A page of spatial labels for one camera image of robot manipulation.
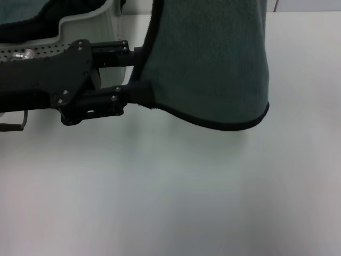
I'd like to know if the silver plug gray cable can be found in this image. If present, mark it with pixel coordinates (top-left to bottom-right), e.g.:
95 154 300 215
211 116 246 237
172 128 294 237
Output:
10 48 35 62

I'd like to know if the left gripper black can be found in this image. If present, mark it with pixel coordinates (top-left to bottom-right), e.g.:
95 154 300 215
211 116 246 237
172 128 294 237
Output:
0 39 156 126

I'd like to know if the dark green towel black hem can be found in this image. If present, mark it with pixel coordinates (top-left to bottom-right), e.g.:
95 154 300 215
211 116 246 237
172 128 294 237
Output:
130 0 270 132

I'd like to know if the gray-green perforated storage box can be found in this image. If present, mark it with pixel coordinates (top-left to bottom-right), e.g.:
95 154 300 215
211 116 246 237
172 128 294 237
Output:
0 0 129 93

